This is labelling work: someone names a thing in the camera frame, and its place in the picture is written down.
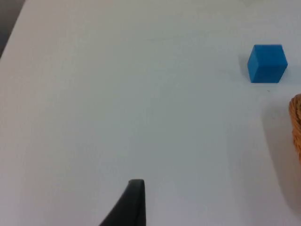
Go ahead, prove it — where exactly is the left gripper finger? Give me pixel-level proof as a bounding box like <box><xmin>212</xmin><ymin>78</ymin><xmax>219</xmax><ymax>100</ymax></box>
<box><xmin>98</xmin><ymin>179</ymin><xmax>147</xmax><ymax>226</ymax></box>

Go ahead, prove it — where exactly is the blue cube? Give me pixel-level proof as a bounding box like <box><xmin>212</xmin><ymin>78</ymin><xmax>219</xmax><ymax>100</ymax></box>
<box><xmin>247</xmin><ymin>44</ymin><xmax>288</xmax><ymax>84</ymax></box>

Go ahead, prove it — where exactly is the pale brown wicker basket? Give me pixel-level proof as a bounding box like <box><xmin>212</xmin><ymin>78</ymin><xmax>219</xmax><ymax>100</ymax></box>
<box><xmin>288</xmin><ymin>93</ymin><xmax>301</xmax><ymax>155</ymax></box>

